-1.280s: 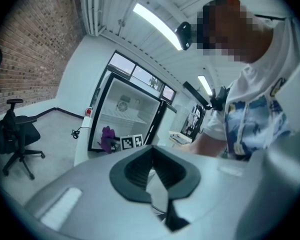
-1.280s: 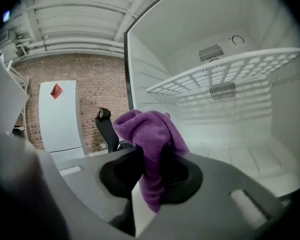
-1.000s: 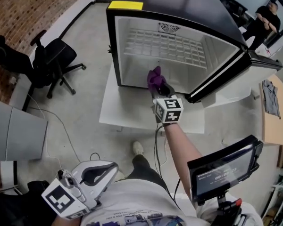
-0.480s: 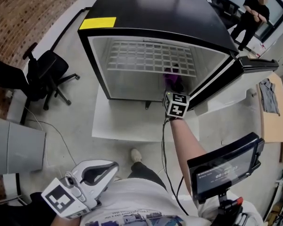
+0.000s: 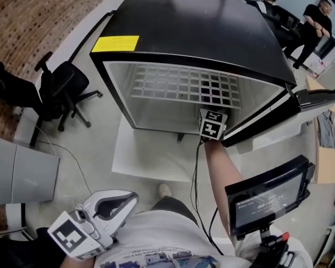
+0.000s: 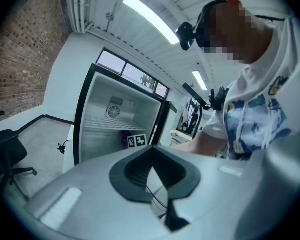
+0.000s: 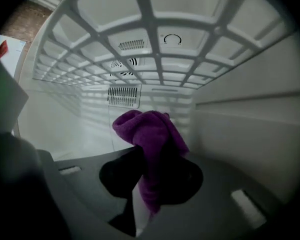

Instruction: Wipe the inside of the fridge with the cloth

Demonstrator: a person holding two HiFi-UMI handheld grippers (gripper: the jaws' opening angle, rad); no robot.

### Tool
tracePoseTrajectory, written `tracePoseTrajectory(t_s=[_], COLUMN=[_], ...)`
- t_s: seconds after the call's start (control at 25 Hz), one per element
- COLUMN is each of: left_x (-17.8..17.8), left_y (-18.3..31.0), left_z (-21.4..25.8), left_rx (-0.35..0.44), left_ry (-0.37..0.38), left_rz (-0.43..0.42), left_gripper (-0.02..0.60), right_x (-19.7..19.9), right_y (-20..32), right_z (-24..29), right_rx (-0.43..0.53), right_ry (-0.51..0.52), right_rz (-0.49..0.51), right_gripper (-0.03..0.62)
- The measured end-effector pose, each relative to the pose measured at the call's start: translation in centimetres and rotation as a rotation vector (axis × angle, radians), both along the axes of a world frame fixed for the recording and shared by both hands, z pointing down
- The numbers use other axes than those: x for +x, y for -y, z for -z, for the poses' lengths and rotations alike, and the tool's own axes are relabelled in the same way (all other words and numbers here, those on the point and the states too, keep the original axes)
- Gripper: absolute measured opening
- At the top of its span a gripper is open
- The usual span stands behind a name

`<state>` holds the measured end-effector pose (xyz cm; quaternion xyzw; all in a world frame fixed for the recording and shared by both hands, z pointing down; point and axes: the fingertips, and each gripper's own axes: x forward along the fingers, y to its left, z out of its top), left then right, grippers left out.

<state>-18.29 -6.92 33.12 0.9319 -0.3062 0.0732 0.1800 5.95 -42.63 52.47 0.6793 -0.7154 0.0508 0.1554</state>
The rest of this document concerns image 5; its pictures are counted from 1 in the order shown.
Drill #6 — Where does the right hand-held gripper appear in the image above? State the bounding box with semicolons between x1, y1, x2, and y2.
198;108;228;142

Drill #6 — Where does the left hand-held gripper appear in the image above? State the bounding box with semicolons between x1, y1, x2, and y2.
47;189;139;261

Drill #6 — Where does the black mini fridge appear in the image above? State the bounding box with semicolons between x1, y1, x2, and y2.
89;0;335;153

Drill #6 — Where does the person's left forearm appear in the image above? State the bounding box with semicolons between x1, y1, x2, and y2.
61;257;100;268

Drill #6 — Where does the person's right forearm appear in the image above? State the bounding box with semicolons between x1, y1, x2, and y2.
203;140;243;237

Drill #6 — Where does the white wire shelf rack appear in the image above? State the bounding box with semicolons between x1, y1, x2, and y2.
130;64;242;111

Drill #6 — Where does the person's left shoe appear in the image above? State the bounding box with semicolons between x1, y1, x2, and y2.
158;183;173;199

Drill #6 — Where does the person's white printed shirt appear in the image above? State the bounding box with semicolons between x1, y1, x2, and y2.
93;209;313;268

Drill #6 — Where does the white table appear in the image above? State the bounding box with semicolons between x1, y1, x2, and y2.
111;113;319;184

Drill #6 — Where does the person's left leg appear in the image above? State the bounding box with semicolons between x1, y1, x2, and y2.
150;196;199;226

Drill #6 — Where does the black chest-mounted monitor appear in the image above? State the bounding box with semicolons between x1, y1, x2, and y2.
224;155;315;240

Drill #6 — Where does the grey cabinet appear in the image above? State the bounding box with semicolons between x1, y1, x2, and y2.
0;134;61;205

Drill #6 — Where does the white low cabinet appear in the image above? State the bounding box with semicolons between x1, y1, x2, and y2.
5;202;27;233

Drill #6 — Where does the grey shirt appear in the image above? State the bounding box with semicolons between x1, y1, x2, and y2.
317;109;335;152

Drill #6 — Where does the white red-print box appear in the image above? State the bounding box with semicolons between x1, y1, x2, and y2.
307;59;327;76

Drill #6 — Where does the light wooden table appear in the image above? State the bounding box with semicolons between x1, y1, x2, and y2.
305;75;335;185

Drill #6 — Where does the black mesh office chair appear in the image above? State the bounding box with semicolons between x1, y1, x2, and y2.
0;51;103;147

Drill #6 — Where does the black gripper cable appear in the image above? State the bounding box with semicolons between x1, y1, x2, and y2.
192;140;224;255

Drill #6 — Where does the thin grey floor cable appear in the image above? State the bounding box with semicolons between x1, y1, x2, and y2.
35;126;93;195

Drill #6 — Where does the black monitor mount, red button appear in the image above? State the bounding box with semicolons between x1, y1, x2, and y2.
251;223;291;268

